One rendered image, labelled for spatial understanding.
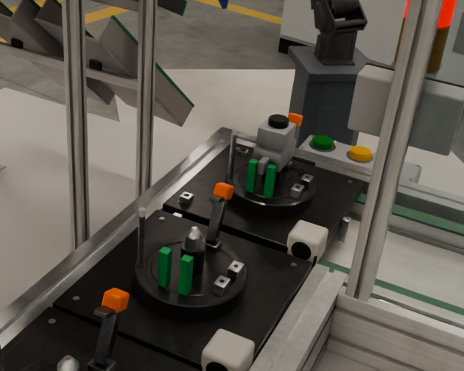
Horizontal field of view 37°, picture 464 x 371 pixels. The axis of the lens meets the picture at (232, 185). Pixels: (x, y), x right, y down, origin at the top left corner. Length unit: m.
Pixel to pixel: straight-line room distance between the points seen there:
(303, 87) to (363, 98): 0.54
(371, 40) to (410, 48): 3.47
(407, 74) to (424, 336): 0.33
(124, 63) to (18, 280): 0.35
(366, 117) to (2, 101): 0.97
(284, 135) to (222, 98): 0.67
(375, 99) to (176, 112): 0.46
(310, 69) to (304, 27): 3.09
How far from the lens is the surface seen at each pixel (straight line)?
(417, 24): 0.75
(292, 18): 4.41
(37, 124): 1.49
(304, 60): 1.34
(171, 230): 0.96
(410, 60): 0.76
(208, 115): 1.55
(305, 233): 0.95
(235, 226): 0.98
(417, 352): 0.93
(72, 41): 0.86
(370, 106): 0.81
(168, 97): 1.14
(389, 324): 0.92
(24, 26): 1.09
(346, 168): 1.19
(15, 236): 1.15
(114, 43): 1.01
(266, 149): 1.00
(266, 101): 1.65
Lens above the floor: 1.52
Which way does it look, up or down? 31 degrees down
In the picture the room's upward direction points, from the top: 6 degrees clockwise
